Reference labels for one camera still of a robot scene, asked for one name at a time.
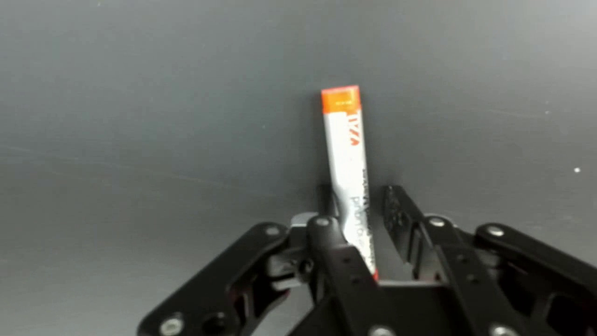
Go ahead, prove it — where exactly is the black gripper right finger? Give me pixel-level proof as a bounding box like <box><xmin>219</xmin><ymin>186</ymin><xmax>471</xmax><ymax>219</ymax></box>
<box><xmin>380</xmin><ymin>184</ymin><xmax>597</xmax><ymax>336</ymax></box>

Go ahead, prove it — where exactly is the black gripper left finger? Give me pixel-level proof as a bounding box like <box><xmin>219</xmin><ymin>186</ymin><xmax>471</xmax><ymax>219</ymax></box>
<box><xmin>135</xmin><ymin>212</ymin><xmax>382</xmax><ymax>336</ymax></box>

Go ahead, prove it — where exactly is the red and white marker pen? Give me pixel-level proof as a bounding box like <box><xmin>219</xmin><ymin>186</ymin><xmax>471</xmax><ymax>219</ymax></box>
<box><xmin>318</xmin><ymin>85</ymin><xmax>382</xmax><ymax>285</ymax></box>

